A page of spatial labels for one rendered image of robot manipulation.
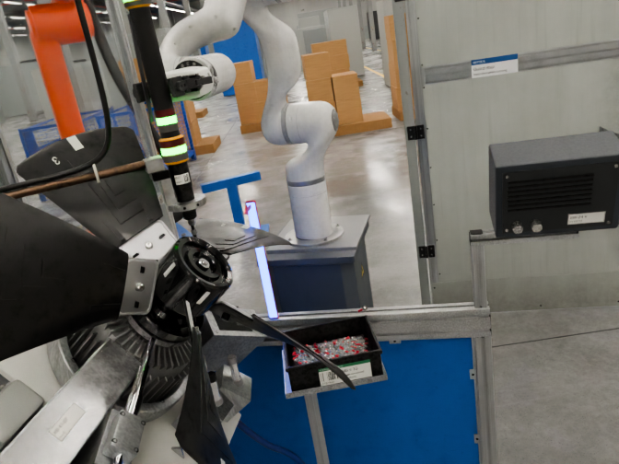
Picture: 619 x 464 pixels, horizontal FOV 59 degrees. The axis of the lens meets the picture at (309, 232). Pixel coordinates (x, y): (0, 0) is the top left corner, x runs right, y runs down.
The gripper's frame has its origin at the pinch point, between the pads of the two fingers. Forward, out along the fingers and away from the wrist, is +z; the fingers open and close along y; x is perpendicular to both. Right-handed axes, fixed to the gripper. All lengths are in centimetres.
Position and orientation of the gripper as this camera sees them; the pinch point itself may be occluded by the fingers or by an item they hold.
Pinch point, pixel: (157, 89)
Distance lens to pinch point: 99.2
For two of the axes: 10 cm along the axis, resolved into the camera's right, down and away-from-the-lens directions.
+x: -1.6, -9.3, -3.3
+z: -1.7, 3.6, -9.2
